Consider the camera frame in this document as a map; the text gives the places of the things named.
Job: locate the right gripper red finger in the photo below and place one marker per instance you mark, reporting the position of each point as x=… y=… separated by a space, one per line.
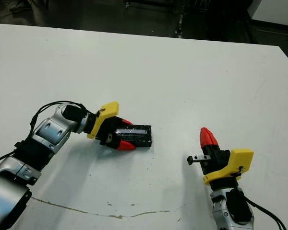
x=214 y=143
x=205 y=139

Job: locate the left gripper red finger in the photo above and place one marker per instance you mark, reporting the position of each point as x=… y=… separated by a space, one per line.
x=126 y=146
x=127 y=121

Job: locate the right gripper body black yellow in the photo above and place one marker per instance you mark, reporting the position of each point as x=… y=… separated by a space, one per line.
x=237 y=163

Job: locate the white cabinet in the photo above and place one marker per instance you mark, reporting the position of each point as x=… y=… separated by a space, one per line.
x=273 y=9

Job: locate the black glossy box lid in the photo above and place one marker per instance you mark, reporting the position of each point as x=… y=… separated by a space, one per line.
x=139 y=136

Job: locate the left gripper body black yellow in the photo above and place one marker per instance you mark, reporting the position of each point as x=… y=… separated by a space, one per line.
x=103 y=119

